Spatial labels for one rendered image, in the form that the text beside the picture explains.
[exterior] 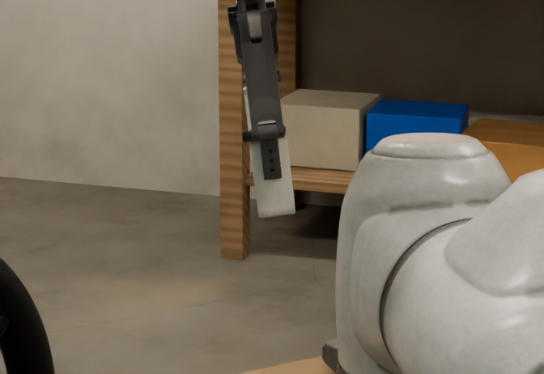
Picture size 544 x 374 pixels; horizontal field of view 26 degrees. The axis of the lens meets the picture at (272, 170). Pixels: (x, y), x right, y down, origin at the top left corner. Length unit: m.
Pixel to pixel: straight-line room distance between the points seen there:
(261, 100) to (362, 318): 0.24
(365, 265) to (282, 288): 2.24
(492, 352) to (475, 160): 0.25
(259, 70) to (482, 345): 0.26
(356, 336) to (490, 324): 0.25
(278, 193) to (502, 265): 0.19
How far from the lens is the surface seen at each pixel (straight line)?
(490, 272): 0.86
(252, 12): 0.90
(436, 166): 1.00
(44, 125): 4.36
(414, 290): 0.92
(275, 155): 0.91
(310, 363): 1.25
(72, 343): 2.93
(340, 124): 3.45
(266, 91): 0.89
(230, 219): 3.44
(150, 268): 3.42
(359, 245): 1.02
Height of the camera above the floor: 1.13
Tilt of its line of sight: 15 degrees down
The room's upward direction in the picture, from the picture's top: straight up
